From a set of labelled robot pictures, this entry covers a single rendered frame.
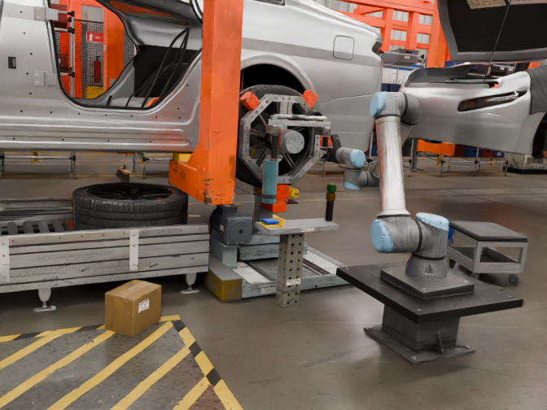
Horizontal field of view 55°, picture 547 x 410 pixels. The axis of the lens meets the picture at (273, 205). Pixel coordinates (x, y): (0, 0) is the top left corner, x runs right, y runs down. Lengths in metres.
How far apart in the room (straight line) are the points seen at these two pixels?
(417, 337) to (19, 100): 2.32
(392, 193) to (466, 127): 2.96
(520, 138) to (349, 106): 2.02
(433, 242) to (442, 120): 3.09
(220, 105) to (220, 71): 0.17
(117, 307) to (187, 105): 1.35
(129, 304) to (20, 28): 1.54
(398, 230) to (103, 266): 1.47
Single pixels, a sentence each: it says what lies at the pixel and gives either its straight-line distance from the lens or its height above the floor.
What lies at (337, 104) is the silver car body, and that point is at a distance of 3.73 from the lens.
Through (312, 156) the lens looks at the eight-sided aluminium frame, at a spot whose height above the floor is 0.75.
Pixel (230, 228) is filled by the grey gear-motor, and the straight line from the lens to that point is 3.04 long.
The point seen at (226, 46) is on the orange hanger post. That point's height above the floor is 1.34.
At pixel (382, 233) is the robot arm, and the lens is 2.32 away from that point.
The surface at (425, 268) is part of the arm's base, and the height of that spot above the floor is 0.39.
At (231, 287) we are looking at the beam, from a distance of 2.86.
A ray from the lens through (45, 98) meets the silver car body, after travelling 3.09.
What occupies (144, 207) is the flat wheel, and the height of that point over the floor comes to 0.48.
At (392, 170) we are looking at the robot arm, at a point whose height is 0.82.
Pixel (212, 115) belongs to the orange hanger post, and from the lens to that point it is 2.73.
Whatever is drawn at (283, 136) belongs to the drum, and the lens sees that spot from 3.11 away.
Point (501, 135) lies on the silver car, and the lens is 5.24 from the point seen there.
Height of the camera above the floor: 1.10
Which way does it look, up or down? 12 degrees down
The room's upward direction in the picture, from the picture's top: 4 degrees clockwise
